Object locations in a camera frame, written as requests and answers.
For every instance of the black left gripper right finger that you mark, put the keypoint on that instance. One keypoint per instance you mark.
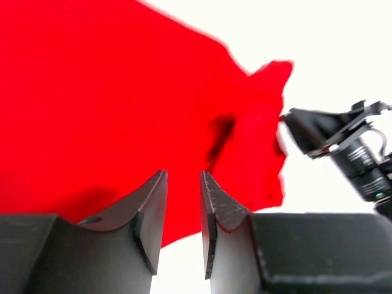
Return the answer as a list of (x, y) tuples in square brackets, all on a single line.
[(246, 252)]

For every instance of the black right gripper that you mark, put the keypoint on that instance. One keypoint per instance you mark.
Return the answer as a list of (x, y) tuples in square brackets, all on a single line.
[(337, 135)]

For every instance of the red t shirt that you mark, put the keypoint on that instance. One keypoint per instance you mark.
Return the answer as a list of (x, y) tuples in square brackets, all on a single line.
[(96, 96)]

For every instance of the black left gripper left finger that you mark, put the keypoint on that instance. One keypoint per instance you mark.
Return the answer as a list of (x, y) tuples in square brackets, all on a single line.
[(114, 251)]

